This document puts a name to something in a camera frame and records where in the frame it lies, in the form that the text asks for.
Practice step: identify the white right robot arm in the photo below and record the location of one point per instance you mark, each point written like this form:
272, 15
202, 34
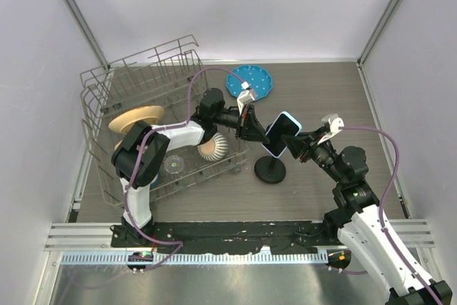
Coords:
360, 223

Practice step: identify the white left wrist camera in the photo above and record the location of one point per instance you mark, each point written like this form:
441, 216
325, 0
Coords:
246, 96

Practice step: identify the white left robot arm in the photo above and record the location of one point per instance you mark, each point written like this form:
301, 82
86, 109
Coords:
138, 157

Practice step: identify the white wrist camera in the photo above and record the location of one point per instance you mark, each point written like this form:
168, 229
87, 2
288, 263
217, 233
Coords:
335, 123
246, 96

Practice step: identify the phone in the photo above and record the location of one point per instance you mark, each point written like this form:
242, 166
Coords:
284, 124

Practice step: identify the beige wooden bowl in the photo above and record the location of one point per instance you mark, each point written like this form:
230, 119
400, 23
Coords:
124, 122
118, 146

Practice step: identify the white slotted cable duct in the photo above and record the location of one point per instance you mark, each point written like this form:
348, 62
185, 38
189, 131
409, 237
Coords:
138, 258

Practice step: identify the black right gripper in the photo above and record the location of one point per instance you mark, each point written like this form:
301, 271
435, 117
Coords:
298, 145

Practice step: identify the black phone stand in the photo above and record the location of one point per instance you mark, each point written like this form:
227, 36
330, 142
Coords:
270, 170

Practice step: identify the blue polka dot plate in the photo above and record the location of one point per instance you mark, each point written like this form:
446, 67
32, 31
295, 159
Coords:
258, 78

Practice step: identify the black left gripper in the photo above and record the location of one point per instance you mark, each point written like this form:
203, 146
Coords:
250, 129

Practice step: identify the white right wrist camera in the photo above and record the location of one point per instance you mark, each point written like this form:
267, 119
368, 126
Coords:
335, 123

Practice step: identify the clear drinking glass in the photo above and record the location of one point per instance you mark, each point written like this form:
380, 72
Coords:
174, 165

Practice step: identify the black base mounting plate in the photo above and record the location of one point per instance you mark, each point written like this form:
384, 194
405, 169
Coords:
227, 237

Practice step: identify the dark blue mug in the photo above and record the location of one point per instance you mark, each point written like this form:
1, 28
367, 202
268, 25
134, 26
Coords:
155, 181

